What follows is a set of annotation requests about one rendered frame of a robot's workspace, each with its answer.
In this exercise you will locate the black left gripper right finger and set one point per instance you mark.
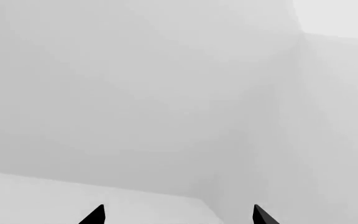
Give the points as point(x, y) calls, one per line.
point(262, 217)

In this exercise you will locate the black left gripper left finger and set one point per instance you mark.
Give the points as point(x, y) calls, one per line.
point(95, 217)

